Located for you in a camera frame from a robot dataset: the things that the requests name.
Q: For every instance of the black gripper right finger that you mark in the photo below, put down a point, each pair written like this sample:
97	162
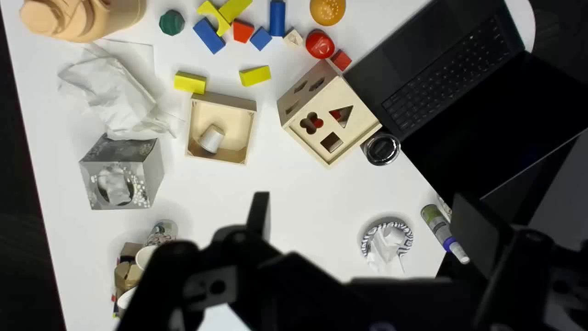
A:
525	281

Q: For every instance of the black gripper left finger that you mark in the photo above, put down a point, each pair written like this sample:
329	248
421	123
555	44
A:
202	287

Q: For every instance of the wooden lid with shape holes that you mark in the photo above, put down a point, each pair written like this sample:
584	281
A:
327	110

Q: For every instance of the brown cardboard box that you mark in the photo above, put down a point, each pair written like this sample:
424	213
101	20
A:
127	272

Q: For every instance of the small open wooden box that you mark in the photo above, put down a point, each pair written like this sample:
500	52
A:
235	125

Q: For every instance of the wooden shape sorting box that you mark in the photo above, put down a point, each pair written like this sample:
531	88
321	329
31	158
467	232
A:
294	103

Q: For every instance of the small white cup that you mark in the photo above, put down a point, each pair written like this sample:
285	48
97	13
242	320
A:
211	138

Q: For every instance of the black tumbler cup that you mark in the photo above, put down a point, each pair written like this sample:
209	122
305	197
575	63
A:
380	149

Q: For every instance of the yellow wooden block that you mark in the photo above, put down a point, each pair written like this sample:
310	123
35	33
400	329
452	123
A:
235	7
189	83
253	76

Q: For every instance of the black laptop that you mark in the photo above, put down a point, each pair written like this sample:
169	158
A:
465	79

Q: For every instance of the crumpled white plastic sheet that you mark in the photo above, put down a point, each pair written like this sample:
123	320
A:
110	85

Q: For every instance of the blue wooden block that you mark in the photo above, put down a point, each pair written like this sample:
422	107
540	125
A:
207	35

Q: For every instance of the blue wooden cube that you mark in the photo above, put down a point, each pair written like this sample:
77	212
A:
259	37

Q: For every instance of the small red wooden cube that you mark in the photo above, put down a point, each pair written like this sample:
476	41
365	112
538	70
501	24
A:
340	59

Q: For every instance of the small natural wooden block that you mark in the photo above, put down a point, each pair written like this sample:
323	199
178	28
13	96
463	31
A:
294	37

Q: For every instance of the green wooden block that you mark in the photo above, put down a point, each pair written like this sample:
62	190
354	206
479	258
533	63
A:
171	22

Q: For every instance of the red round wooden block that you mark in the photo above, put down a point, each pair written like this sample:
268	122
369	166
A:
320	44

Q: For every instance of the yellow arch block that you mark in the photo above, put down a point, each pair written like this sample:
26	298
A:
209	11

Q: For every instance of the blue wooden cylinder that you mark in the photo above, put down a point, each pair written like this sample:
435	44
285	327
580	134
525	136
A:
275	17

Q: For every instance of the tan water bottle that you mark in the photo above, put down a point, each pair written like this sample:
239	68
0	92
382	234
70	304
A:
79	19

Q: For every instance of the orange wooden disc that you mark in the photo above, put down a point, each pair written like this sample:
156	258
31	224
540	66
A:
327	9

